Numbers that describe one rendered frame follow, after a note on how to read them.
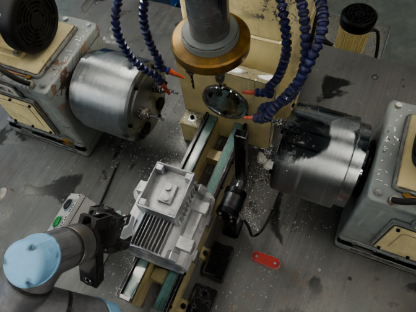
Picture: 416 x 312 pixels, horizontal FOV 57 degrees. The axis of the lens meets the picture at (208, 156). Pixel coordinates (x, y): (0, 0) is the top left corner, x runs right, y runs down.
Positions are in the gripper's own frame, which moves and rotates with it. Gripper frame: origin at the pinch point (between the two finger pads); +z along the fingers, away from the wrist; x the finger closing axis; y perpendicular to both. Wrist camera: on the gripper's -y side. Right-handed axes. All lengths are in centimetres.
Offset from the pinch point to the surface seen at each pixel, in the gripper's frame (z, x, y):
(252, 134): 43, -15, 31
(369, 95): 67, -47, 57
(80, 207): 2.5, 14.9, 0.7
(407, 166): 10, -55, 34
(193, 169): 29.6, -2.8, 15.6
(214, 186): 27.7, -11.2, 13.0
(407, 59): 188, -72, 107
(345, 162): 12, -43, 31
